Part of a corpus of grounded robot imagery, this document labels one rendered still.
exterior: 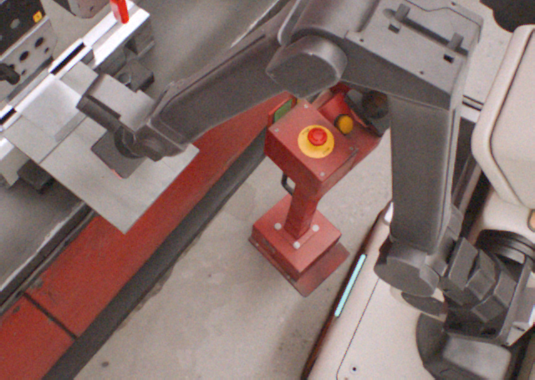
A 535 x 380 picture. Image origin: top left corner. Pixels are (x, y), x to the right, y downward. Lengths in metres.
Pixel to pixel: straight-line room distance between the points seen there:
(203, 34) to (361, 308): 0.82
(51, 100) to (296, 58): 0.73
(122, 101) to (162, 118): 0.11
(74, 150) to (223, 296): 1.03
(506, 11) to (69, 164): 0.69
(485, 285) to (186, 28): 0.80
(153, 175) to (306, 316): 1.06
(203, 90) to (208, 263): 1.43
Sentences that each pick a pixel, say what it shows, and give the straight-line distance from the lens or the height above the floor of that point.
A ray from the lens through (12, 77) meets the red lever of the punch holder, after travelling 1.00.
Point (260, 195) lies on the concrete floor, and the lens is 2.17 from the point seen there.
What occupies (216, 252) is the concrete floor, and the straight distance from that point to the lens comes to 2.11.
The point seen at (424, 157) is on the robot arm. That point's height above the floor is 1.48.
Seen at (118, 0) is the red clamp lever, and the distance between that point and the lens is 1.10.
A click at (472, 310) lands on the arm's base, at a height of 1.22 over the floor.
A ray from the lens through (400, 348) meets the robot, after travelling 1.82.
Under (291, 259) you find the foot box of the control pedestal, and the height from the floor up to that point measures 0.12.
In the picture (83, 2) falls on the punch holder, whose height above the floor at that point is 1.16.
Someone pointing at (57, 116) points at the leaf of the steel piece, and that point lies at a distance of 1.18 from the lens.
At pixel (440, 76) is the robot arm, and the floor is 1.60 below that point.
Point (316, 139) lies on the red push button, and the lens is 1.36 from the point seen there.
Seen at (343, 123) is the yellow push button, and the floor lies 0.73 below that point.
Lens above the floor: 2.03
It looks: 68 degrees down
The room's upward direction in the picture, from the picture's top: 9 degrees clockwise
